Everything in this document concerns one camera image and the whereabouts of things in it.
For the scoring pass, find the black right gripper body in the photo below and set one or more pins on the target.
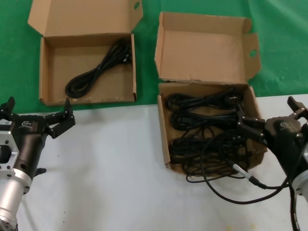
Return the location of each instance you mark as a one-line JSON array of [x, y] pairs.
[[286, 144]]

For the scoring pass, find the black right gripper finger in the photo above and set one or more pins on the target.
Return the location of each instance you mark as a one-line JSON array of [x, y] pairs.
[[299, 109], [252, 127]]

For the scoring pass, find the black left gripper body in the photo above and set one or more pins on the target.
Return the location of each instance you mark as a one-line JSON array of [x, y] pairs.
[[30, 139]]

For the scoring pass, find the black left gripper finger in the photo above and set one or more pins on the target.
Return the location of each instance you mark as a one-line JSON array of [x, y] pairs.
[[7, 110], [63, 122]]

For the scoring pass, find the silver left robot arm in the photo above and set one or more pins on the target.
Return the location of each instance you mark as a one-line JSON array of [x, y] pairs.
[[10, 195]]

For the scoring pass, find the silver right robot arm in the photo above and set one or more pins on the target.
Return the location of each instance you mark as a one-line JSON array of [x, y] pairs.
[[303, 187]]

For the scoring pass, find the open brown cardboard box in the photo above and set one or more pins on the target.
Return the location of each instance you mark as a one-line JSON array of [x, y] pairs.
[[91, 69], [202, 55]]

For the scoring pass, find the black left gripper plug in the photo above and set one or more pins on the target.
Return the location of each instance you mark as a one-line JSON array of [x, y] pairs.
[[41, 171]]

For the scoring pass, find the green table cloth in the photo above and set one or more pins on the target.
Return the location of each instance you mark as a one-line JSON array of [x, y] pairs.
[[14, 60], [279, 24]]

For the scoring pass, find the silver left wrist bracket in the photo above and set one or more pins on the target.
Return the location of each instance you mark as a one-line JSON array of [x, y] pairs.
[[6, 138]]

